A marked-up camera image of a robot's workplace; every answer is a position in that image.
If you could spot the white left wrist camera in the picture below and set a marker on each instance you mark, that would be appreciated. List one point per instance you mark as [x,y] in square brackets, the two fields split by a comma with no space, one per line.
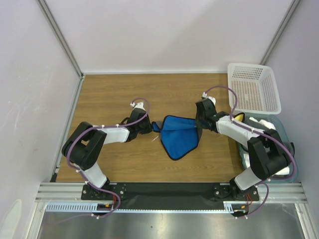
[138,105]

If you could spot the blue and grey towel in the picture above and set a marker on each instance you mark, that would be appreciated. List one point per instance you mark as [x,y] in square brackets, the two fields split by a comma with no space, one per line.
[179,136]

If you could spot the white perforated plastic basket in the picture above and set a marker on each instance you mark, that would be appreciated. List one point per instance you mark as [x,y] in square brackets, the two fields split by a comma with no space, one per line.
[255,88]

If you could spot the white towel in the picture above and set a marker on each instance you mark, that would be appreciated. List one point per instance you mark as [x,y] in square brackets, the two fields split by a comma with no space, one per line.
[284,173]

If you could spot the grey slotted cable duct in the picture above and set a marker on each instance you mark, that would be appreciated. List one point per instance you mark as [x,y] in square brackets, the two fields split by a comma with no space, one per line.
[104,208]

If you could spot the dark grey towel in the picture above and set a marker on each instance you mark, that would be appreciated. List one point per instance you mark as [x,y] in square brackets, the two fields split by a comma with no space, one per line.
[271,122]

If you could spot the left aluminium corner post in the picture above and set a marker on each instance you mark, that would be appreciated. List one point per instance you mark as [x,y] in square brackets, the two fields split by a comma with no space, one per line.
[59,36]

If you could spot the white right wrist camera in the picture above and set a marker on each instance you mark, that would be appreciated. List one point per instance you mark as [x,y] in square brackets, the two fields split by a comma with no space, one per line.
[206,96]

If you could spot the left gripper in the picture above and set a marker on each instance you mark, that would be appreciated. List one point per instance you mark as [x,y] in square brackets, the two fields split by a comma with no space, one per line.
[149,126]

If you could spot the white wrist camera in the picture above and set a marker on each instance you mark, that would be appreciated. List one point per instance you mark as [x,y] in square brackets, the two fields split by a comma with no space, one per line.
[206,96]
[138,105]

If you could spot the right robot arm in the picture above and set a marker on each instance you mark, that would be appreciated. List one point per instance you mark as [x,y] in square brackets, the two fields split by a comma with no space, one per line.
[267,153]

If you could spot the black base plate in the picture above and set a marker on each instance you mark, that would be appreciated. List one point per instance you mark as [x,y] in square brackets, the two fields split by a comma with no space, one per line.
[179,196]

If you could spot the aluminium frame rail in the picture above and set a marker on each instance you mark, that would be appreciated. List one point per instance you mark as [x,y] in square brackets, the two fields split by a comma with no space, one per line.
[71,192]

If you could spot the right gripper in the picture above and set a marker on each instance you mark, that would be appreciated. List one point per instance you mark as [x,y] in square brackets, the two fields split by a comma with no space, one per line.
[199,122]

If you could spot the aluminium corner post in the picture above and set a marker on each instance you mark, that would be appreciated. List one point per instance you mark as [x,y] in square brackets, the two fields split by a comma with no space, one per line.
[280,30]
[59,36]

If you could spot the right aluminium corner post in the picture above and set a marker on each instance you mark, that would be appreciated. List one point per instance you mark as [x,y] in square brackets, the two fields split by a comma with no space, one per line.
[280,30]

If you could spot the clear teal plastic bin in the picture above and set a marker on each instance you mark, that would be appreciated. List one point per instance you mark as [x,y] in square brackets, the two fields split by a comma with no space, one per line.
[285,180]

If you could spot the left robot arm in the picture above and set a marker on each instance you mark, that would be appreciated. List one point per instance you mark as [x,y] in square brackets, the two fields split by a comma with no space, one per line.
[83,147]

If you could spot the yellow towel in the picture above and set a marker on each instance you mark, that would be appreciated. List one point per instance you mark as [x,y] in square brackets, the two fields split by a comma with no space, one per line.
[240,117]

